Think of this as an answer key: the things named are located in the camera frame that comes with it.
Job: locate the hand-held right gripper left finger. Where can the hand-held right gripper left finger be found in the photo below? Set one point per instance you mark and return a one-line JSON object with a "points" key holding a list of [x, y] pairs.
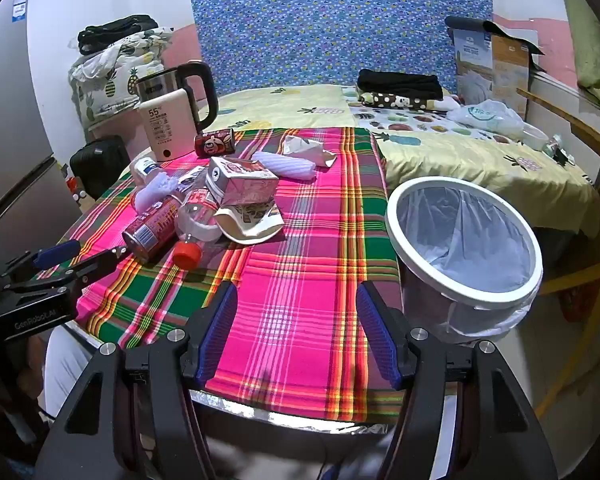
{"points": [[220, 330]]}

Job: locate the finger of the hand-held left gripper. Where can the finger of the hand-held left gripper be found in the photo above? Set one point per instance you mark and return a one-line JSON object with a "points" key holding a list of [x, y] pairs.
{"points": [[55, 254], [97, 262]]}

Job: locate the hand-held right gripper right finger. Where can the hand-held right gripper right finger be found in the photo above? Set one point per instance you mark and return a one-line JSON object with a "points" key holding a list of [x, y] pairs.
{"points": [[375, 335]]}

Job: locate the tall red drink can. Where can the tall red drink can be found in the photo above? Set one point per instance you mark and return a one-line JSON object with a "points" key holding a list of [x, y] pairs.
{"points": [[150, 227]]}

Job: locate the small white bottle blue label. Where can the small white bottle blue label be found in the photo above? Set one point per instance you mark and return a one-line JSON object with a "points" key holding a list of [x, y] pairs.
{"points": [[145, 169]]}

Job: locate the white rimmed trash bin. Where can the white rimmed trash bin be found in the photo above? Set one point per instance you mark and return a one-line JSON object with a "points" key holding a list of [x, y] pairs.
{"points": [[460, 240]]}

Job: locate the small milk drink carton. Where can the small milk drink carton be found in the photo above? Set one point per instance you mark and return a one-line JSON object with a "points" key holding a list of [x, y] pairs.
{"points": [[245, 185]]}

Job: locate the black suitcase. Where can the black suitcase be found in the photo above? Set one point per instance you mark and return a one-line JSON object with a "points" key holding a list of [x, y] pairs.
{"points": [[97, 165]]}

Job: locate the clear bottle with red cap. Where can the clear bottle with red cap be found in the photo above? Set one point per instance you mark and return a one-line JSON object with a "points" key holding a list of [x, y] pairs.
{"points": [[195, 220]]}

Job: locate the white snack bag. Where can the white snack bag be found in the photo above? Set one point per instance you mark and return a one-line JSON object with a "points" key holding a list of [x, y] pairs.
{"points": [[250, 227]]}

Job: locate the grey refrigerator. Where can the grey refrigerator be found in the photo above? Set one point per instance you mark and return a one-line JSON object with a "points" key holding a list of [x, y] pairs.
{"points": [[10, 110]]}

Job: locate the cream electric kettle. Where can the cream electric kettle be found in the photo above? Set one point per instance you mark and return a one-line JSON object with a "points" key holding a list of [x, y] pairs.
{"points": [[165, 125]]}

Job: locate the pineapple print bedding stack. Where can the pineapple print bedding stack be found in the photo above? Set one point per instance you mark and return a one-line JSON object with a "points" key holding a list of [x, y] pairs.
{"points": [[105, 85]]}

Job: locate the white foam net sleeve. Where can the white foam net sleeve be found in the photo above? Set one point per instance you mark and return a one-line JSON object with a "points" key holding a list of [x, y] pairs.
{"points": [[285, 166]]}

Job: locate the yellow pineapple bed sheet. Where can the yellow pineapple bed sheet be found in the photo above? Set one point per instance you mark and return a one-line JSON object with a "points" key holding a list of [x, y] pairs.
{"points": [[455, 160]]}

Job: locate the white paper tissue pack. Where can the white paper tissue pack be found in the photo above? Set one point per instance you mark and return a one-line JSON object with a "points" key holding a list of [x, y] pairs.
{"points": [[305, 149]]}

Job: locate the fruit print white blanket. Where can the fruit print white blanket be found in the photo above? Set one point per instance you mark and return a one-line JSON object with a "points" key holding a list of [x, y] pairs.
{"points": [[405, 122]]}

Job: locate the black clothes pile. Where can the black clothes pile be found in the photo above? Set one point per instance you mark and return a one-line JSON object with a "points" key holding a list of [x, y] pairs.
{"points": [[115, 32]]}

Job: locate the brown polka dot cloth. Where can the brown polka dot cloth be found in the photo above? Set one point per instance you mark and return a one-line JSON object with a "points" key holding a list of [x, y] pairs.
{"points": [[385, 101]]}

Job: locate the white plastic bag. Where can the white plastic bag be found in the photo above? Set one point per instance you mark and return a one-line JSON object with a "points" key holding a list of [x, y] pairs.
{"points": [[487, 117]]}

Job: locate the white bowl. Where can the white bowl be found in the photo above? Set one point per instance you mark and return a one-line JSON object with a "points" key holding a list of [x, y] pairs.
{"points": [[534, 137]]}

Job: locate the black folded clothes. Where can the black folded clothes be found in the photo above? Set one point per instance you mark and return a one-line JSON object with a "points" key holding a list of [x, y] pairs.
{"points": [[400, 82]]}

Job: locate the wooden chair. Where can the wooden chair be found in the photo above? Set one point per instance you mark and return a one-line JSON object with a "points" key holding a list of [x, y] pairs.
{"points": [[580, 130]]}

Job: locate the open cardboard box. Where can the open cardboard box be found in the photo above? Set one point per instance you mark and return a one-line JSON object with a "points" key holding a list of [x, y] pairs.
{"points": [[485, 65]]}

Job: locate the blue floral headboard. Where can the blue floral headboard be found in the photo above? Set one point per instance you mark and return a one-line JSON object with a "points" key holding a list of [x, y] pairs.
{"points": [[330, 25]]}

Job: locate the green hanging cloth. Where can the green hanging cloth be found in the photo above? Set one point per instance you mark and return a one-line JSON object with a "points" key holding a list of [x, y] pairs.
{"points": [[595, 50]]}

